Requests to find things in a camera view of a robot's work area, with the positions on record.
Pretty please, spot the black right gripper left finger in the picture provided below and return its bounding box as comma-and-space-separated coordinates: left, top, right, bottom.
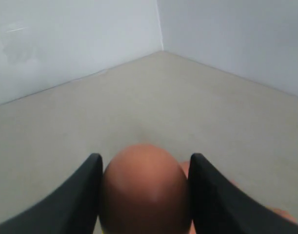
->
0, 154, 103, 234

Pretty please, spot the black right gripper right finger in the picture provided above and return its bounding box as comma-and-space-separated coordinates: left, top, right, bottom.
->
189, 153, 298, 234

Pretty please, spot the brown egg cluster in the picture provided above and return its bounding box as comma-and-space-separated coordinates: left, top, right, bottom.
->
180, 161, 190, 178

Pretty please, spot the brown egg with line mark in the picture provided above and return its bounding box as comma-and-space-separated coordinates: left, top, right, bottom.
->
270, 208, 296, 223

